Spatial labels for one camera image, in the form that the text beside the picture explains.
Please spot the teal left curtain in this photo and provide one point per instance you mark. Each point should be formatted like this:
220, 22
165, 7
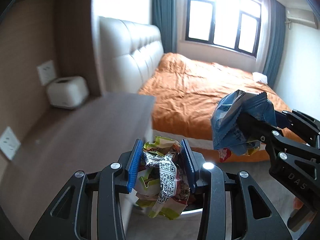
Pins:
165, 18

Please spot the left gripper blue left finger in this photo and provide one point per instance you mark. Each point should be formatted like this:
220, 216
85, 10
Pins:
133, 165

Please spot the blue snack bag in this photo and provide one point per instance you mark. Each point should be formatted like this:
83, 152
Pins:
235, 119

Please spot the dark framed window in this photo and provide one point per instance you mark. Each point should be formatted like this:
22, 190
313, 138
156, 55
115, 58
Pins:
229, 24

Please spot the teal curtain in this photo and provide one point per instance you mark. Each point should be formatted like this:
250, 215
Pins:
165, 18
276, 42

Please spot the white wall socket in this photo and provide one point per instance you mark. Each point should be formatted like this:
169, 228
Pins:
46, 72
9, 143

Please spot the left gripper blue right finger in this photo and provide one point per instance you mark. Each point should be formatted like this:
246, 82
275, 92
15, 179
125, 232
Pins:
190, 165

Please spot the orange bed cover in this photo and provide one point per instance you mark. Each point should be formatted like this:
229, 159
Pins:
187, 93

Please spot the white bedside cabinet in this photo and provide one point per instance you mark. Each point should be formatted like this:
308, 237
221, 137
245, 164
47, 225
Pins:
63, 142

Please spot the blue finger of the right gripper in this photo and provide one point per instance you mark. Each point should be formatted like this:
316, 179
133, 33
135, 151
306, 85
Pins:
282, 119
253, 128

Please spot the green snack wrapper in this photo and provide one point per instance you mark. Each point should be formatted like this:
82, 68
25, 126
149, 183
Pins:
161, 186

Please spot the white padded headboard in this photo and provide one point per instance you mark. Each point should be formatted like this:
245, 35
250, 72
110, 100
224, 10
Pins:
130, 54

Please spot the teal right curtain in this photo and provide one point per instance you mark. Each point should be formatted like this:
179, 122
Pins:
276, 42

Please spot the white tissue box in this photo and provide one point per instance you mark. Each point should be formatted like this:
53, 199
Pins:
68, 92

